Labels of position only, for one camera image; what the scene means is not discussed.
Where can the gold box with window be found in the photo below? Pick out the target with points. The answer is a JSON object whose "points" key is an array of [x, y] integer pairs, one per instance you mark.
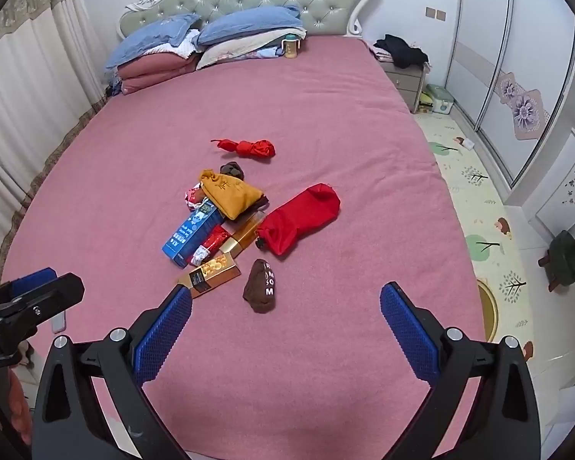
{"points": [[215, 270]]}

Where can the red crumpled cloth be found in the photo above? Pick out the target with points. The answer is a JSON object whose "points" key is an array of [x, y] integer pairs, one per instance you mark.
{"points": [[242, 147]]}

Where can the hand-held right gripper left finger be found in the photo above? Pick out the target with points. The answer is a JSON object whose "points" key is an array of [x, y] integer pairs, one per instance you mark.
{"points": [[165, 330]]}

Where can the pink pillow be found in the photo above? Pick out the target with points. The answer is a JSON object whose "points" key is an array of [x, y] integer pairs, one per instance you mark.
{"points": [[148, 84], [153, 66]]}

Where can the red and white wrapper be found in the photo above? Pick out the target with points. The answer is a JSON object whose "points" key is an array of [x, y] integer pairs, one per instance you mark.
{"points": [[194, 197]]}

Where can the white pillow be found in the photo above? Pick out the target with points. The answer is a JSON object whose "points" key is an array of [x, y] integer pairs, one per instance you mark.
{"points": [[235, 50]]}

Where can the white cabinet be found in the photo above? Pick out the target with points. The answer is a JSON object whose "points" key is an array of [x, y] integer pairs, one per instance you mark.
{"points": [[560, 191]]}

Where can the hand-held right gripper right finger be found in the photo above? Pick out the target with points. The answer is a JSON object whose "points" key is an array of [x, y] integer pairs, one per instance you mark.
{"points": [[407, 330]]}

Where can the printed play mat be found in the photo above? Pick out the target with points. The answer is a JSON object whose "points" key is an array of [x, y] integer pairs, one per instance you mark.
{"points": [[465, 201]]}

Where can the baby bottle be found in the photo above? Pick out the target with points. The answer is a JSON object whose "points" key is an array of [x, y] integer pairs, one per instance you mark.
{"points": [[291, 47]]}

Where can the wall switch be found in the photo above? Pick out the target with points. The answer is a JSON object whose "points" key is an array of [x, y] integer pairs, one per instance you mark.
{"points": [[435, 13]]}

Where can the green storage box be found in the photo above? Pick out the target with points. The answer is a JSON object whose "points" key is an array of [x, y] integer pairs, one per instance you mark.
{"points": [[440, 100]]}

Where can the blue carton box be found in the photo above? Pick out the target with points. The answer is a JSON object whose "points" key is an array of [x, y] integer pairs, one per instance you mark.
{"points": [[191, 232]]}

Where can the pink bed sheet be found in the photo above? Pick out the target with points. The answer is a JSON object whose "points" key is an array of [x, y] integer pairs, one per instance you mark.
{"points": [[292, 105]]}

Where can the grey nightstand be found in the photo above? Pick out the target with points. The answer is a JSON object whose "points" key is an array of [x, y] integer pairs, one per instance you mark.
{"points": [[406, 85]]}

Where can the red snack packet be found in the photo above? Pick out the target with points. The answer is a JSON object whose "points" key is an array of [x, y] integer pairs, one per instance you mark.
{"points": [[212, 244]]}

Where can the dark clothes pile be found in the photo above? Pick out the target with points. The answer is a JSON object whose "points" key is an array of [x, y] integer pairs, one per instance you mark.
{"points": [[402, 50]]}

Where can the green round stool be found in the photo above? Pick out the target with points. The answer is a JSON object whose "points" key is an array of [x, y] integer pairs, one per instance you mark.
{"points": [[564, 261]]}

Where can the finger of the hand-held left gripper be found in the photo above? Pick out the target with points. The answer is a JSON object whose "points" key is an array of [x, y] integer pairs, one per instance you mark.
{"points": [[33, 281]]}

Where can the long gold box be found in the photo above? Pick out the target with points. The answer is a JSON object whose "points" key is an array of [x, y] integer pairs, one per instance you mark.
{"points": [[244, 237]]}

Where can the brown printed sock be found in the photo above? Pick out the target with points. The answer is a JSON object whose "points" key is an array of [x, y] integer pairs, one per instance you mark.
{"points": [[260, 290]]}

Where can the beige curtain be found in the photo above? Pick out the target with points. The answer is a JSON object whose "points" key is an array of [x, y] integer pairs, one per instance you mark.
{"points": [[24, 81]]}

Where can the white sliding wardrobe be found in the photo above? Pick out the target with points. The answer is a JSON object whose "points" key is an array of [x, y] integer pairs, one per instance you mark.
{"points": [[488, 33]]}

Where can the dark brown sock ball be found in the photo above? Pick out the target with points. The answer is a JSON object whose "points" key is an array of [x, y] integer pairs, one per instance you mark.
{"points": [[232, 170]]}

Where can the blue pillow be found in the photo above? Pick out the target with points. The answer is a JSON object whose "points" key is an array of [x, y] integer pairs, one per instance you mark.
{"points": [[251, 25], [153, 40]]}

